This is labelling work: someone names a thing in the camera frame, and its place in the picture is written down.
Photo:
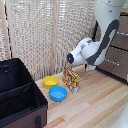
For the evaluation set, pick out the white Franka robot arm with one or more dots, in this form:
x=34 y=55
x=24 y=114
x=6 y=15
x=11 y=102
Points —
x=96 y=40

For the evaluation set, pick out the brown drawer cabinet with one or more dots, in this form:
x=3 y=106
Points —
x=118 y=46

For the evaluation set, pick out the yellow bowl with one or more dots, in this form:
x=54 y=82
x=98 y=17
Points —
x=50 y=81

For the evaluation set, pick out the blue bowl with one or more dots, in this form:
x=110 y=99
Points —
x=58 y=93

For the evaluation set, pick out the beige bamboo curtain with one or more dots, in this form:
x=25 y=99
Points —
x=40 y=33

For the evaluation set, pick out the black fabric storage box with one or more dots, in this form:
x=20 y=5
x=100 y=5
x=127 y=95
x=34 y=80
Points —
x=18 y=96

